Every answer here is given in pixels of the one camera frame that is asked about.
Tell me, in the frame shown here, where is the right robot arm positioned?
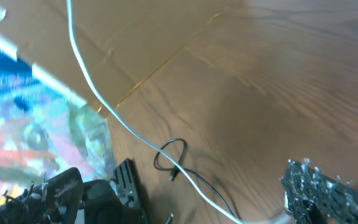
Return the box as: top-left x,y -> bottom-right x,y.
0,161 -> 358,223

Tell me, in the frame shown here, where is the cardboard panel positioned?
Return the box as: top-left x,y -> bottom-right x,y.
0,0 -> 227,105

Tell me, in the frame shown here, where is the white cable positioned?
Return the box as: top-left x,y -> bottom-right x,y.
65,0 -> 295,224

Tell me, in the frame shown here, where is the colourful painted backdrop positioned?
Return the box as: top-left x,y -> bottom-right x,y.
0,51 -> 116,205

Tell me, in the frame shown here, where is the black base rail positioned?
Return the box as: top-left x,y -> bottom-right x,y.
112,159 -> 149,224

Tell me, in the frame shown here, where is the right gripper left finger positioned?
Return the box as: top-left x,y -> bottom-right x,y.
0,167 -> 83,224

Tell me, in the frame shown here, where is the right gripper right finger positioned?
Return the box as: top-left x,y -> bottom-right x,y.
281,159 -> 358,223

